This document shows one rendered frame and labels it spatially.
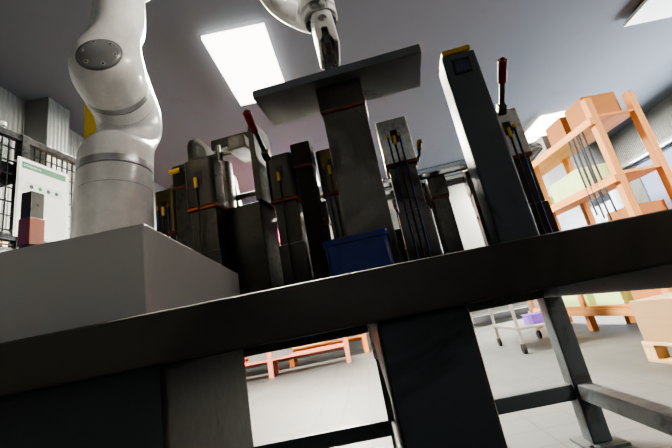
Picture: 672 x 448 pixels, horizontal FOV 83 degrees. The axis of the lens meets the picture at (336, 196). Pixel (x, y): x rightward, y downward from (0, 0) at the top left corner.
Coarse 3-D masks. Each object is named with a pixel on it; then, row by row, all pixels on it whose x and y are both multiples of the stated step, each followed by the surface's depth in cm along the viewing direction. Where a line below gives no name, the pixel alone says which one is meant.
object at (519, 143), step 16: (496, 112) 92; (512, 112) 91; (512, 128) 90; (512, 144) 89; (528, 144) 89; (528, 160) 89; (528, 176) 88; (528, 192) 87; (544, 208) 85; (544, 224) 84
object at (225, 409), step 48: (96, 384) 42; (144, 384) 41; (192, 384) 48; (240, 384) 65; (0, 432) 41; (48, 432) 41; (96, 432) 40; (144, 432) 40; (192, 432) 46; (240, 432) 60
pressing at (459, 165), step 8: (536, 144) 100; (536, 152) 106; (464, 160) 102; (432, 168) 103; (440, 168) 103; (448, 168) 106; (456, 168) 108; (464, 168) 109; (424, 176) 109; (448, 176) 113; (456, 176) 115; (384, 184) 109; (424, 184) 117; (448, 184) 120; (456, 184) 120; (392, 192) 118
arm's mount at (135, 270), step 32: (0, 256) 41; (32, 256) 41; (64, 256) 41; (96, 256) 40; (128, 256) 40; (160, 256) 43; (192, 256) 52; (0, 288) 40; (32, 288) 40; (64, 288) 40; (96, 288) 39; (128, 288) 39; (160, 288) 42; (192, 288) 50; (224, 288) 62; (0, 320) 39; (32, 320) 39; (64, 320) 39; (96, 320) 38
